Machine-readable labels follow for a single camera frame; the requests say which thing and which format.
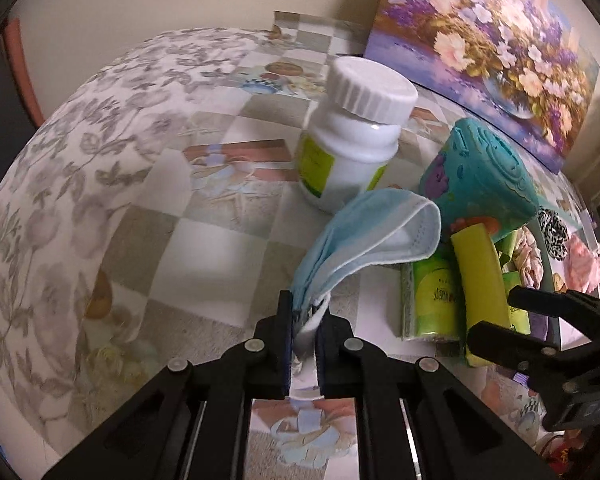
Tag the black white leopard scrunchie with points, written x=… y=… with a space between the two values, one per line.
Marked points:
x=555 y=233

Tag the yellow sponge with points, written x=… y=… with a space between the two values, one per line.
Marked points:
x=481 y=275

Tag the yellow green cloth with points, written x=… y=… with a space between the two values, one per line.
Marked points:
x=506 y=246

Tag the pink floral scrunchie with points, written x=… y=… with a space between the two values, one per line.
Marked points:
x=527 y=259

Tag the floral still life painting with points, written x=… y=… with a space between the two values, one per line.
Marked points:
x=518 y=64

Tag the white pill bottle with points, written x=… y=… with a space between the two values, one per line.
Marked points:
x=354 y=131

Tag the pink white zigzag cloth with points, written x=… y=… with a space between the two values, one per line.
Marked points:
x=582 y=266

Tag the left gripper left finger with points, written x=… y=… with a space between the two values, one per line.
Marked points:
x=273 y=363

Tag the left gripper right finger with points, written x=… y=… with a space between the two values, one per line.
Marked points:
x=336 y=354

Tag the blue face mask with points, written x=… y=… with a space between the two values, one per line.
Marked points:
x=377 y=228

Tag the teal plastic toy case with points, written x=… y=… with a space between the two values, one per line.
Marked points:
x=478 y=178

